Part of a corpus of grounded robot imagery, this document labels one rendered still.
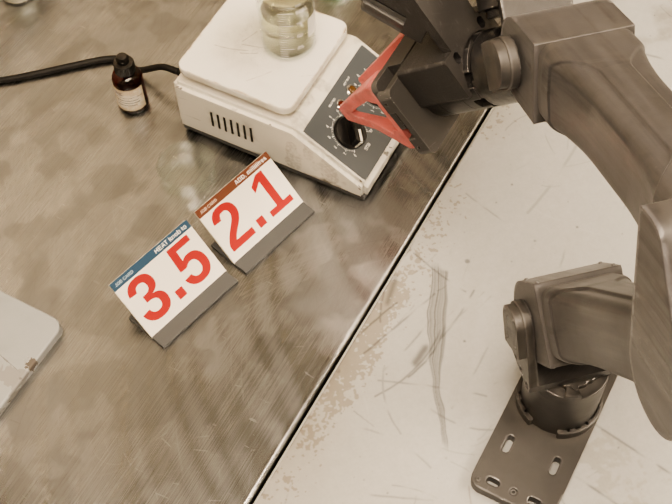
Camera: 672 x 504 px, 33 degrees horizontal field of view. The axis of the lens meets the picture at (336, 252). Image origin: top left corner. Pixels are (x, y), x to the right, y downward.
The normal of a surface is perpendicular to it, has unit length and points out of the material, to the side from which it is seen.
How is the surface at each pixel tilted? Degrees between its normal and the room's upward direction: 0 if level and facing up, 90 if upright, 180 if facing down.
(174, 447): 0
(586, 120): 86
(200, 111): 90
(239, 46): 0
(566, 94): 84
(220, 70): 0
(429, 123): 50
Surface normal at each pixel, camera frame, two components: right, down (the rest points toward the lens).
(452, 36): 0.66, -0.04
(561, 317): -0.93, 0.16
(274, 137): -0.46, 0.75
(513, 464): -0.02, -0.54
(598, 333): -0.98, 0.16
